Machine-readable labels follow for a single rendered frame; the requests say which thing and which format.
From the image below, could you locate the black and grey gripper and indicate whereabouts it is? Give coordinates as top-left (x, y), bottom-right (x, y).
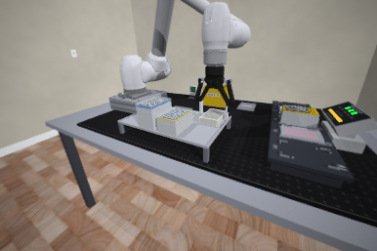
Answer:
top-left (195, 65), bottom-right (235, 120)

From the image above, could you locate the pink and pale blue well plate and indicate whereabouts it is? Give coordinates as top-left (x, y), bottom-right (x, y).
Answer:
top-left (280, 124), bottom-right (325, 144)

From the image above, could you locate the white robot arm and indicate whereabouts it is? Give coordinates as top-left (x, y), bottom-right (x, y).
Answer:
top-left (118, 0), bottom-right (251, 100)

